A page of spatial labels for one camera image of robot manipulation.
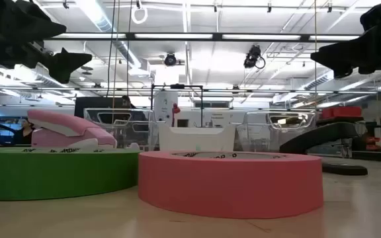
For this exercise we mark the silver ventilation duct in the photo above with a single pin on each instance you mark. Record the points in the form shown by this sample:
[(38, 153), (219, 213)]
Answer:
[(102, 23)]

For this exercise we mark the black monitor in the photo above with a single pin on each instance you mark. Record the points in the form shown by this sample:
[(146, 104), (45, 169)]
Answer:
[(91, 104)]

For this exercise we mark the black table frame rail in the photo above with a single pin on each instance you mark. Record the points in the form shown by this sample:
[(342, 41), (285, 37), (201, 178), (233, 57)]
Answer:
[(379, 156)]

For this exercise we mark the red crate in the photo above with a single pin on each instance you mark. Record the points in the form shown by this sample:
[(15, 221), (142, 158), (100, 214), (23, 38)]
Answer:
[(341, 112)]

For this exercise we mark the pink tape roll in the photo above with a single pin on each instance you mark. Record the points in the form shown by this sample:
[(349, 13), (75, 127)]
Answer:
[(230, 185)]

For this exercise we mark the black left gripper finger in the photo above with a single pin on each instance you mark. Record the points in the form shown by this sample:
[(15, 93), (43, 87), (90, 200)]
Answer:
[(12, 23), (66, 66)]

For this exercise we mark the person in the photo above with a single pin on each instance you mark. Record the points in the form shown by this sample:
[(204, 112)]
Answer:
[(126, 100), (25, 135)]

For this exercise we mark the black overhead camera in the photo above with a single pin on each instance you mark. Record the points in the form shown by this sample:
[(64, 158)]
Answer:
[(252, 56)]

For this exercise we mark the pink stapler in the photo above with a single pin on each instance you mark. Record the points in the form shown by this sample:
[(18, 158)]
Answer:
[(61, 127)]

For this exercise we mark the black overhead frame beam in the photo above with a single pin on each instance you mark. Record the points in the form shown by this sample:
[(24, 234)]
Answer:
[(215, 36)]

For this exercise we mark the green tape roll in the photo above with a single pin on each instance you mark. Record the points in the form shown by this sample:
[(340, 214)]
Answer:
[(45, 175)]

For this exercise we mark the clear plastic bin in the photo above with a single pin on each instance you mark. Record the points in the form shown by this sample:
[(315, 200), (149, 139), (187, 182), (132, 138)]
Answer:
[(144, 132), (260, 139)]

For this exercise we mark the black stapler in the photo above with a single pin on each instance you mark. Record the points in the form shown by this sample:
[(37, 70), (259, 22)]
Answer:
[(319, 135)]

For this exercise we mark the black metal frame stand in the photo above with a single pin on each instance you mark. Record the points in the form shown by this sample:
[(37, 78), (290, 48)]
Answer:
[(177, 86)]

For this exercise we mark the black ceiling dome camera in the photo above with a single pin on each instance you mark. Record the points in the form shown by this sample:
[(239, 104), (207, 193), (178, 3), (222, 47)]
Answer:
[(170, 59)]

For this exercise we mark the black shelving rack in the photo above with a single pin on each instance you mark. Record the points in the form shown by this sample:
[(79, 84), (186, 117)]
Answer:
[(342, 119)]

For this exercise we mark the white plastic bin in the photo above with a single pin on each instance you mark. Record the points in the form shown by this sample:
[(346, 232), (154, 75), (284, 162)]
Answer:
[(197, 139)]

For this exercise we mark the thin black frame bar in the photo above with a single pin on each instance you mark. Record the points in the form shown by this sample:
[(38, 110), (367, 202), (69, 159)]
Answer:
[(276, 91)]

